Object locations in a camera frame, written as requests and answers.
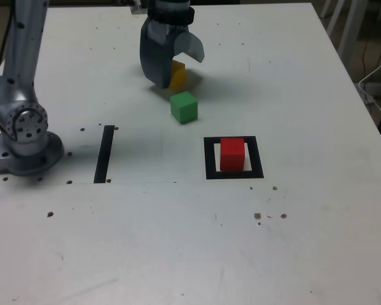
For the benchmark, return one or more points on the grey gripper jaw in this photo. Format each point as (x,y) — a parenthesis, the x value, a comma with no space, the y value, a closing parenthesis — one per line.
(153,60)
(190,44)

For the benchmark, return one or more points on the yellow cube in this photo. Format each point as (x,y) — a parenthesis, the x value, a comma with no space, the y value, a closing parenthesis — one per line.
(179,76)

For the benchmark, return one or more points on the green cube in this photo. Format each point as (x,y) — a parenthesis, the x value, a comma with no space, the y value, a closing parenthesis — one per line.
(184,108)

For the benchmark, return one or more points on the red cube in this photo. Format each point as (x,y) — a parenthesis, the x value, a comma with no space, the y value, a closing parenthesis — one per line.
(231,155)

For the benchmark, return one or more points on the black tape square outline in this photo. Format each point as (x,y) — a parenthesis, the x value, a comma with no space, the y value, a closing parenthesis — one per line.
(210,159)

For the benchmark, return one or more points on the black tape strip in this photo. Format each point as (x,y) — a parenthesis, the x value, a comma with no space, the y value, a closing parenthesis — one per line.
(102,155)

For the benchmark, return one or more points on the white furniture legs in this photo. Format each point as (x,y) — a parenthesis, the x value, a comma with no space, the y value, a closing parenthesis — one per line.
(350,22)

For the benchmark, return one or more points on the small grey gripper camera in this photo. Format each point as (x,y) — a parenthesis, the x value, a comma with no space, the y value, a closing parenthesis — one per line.
(137,8)

